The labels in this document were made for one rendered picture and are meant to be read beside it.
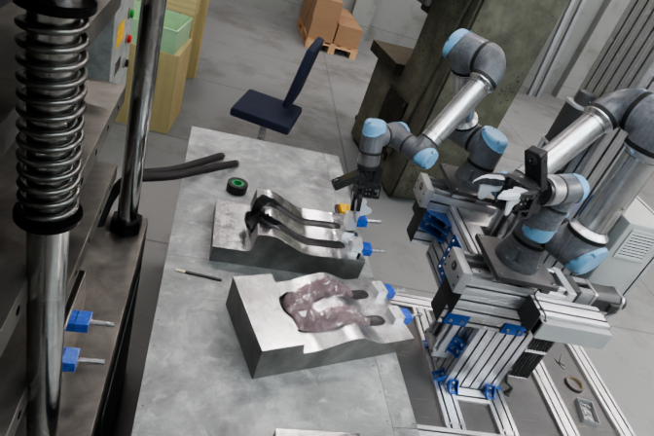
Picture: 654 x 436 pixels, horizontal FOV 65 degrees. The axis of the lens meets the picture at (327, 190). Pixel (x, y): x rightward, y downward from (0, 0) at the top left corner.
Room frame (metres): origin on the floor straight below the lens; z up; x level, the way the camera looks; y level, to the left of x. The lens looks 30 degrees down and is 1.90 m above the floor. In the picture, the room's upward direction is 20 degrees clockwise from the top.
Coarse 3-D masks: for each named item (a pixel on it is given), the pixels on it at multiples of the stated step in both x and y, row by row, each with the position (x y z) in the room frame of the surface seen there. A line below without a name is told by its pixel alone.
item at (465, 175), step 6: (468, 162) 1.94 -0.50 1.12; (462, 168) 1.94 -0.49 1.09; (468, 168) 1.92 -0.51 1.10; (474, 168) 1.91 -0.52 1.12; (480, 168) 1.91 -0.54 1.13; (486, 168) 1.91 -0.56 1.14; (456, 174) 1.94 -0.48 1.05; (462, 174) 1.92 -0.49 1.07; (468, 174) 1.92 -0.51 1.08; (474, 174) 1.90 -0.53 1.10; (480, 174) 1.90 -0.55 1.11; (462, 180) 1.91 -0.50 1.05; (468, 180) 1.91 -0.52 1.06; (468, 186) 1.89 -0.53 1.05; (474, 186) 1.89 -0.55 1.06
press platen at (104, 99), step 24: (96, 96) 1.11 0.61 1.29; (120, 96) 1.15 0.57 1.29; (96, 120) 1.00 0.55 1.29; (96, 144) 0.92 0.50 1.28; (0, 168) 0.73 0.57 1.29; (24, 168) 0.75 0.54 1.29; (0, 192) 0.67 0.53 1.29; (0, 216) 0.62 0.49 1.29; (0, 240) 0.57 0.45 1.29; (24, 240) 0.58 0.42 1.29; (0, 264) 0.52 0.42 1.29; (24, 264) 0.54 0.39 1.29; (0, 288) 0.48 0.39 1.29; (24, 288) 0.50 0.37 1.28; (0, 312) 0.45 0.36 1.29; (0, 336) 0.42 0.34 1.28
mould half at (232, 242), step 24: (264, 192) 1.51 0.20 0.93; (216, 216) 1.39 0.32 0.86; (240, 216) 1.43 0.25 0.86; (312, 216) 1.55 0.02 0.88; (336, 216) 1.59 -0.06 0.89; (216, 240) 1.27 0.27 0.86; (240, 240) 1.31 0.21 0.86; (264, 240) 1.28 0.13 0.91; (288, 240) 1.32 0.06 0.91; (336, 240) 1.45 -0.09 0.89; (240, 264) 1.27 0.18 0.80; (264, 264) 1.29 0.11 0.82; (288, 264) 1.31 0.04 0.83; (312, 264) 1.34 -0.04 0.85; (336, 264) 1.36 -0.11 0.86; (360, 264) 1.39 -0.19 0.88
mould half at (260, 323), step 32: (256, 288) 1.07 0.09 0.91; (288, 288) 1.16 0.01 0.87; (352, 288) 1.28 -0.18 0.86; (256, 320) 0.96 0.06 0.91; (288, 320) 1.00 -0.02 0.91; (256, 352) 0.89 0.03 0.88; (288, 352) 0.92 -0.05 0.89; (320, 352) 0.97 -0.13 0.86; (352, 352) 1.04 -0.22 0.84; (384, 352) 1.11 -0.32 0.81
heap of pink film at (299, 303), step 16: (304, 288) 1.14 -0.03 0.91; (320, 288) 1.16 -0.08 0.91; (336, 288) 1.18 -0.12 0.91; (288, 304) 1.08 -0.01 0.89; (304, 304) 1.10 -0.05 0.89; (336, 304) 1.11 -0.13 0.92; (304, 320) 1.04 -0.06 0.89; (320, 320) 1.06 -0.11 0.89; (336, 320) 1.06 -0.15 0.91; (352, 320) 1.08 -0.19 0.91; (368, 320) 1.15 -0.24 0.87
